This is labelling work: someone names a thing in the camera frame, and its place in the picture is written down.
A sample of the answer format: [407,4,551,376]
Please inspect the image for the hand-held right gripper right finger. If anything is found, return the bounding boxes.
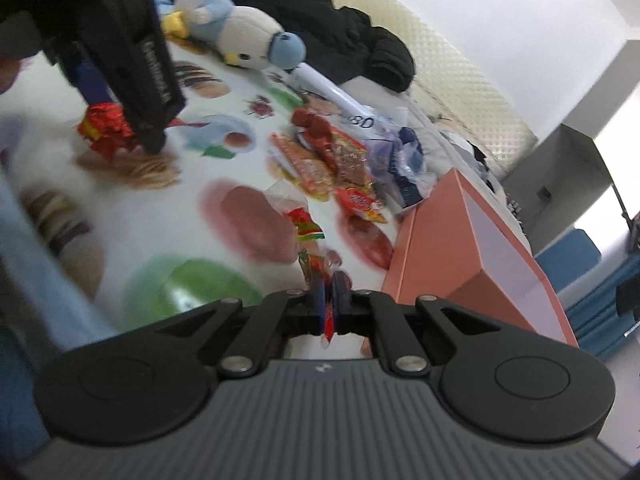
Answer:
[331,271,506,378]

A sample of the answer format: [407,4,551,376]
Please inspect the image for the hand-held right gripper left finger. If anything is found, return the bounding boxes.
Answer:
[150,277,328,380]

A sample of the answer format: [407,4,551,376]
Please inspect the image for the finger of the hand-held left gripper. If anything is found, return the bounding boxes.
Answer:
[54,44,118,111]
[125,101,187,157]

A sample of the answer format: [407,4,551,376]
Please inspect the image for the red foil candy wrapper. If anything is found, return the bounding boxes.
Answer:
[77,101,141,162]

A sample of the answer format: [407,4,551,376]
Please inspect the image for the red green snack packet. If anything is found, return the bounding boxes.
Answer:
[282,205,343,348]

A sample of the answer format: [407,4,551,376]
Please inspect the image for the pink cardboard box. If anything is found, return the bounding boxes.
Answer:
[382,167,580,348]

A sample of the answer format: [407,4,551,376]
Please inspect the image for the pile of snack packets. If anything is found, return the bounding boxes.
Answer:
[270,105,391,226]

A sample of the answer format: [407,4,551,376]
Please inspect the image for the fruit printed mat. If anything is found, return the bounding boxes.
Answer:
[0,30,416,331]

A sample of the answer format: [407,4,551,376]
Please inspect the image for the blue white plush penguin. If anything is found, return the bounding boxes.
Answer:
[161,0,307,72]

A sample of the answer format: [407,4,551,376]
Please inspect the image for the clear plastic bag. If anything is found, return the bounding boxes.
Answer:
[360,105,439,211]

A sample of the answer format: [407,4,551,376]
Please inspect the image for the white cylinder tube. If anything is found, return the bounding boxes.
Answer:
[290,62,373,126]

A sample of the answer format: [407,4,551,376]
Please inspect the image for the dark clothes on pillow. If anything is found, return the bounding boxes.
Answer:
[447,132,503,195]

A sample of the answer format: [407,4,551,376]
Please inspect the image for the black puffer jacket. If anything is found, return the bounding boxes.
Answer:
[150,0,417,93]

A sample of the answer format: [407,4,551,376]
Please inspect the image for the blue chair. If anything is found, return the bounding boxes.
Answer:
[535,227,603,293]

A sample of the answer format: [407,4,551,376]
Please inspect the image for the blue curtain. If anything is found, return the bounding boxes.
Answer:
[565,255,640,361]

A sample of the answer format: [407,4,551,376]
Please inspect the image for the cream quilted headboard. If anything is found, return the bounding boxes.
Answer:
[330,0,539,161]

